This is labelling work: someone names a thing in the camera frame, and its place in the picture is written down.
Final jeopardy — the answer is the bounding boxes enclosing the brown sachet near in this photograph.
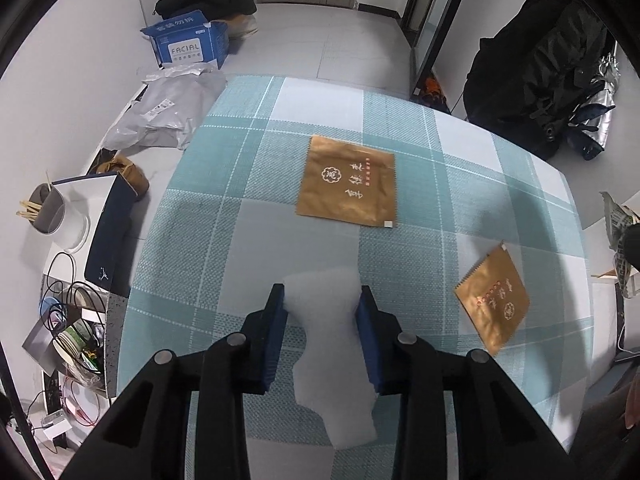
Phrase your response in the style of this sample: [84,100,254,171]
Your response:
[454,243,529,356]

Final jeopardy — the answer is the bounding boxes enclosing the brown sachet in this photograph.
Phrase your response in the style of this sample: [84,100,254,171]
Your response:
[296,136,397,228]
[454,243,529,356]

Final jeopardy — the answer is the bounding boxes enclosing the brown sachet far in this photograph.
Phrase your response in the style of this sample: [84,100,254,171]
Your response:
[296,136,397,228]

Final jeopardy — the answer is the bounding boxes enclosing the white dark blue box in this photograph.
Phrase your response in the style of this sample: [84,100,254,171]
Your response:
[50,172,137,296]

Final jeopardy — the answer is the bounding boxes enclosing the white cylindrical container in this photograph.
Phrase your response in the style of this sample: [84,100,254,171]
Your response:
[51,198,90,254]

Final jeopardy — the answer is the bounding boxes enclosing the grey plastic mailer bag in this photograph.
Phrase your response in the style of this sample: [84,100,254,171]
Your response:
[103,62,227,151]

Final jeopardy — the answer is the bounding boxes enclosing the grey cup with sticks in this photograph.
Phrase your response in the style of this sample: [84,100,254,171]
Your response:
[15,174,65,235]

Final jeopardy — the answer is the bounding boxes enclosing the black hanging jacket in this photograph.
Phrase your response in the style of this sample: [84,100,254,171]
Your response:
[463,0,614,160]

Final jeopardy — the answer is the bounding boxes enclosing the silver folded umbrella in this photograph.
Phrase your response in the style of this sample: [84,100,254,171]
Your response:
[565,42,620,160]

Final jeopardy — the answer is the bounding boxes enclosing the blue cardboard box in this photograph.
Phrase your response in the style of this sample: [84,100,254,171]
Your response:
[140,10,229,68]

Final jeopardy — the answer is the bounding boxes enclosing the black framed standing mirror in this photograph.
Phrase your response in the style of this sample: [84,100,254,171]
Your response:
[400,0,462,102]

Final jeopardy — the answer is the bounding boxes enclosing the tangled black cables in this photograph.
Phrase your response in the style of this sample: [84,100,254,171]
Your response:
[39,251,109,361]

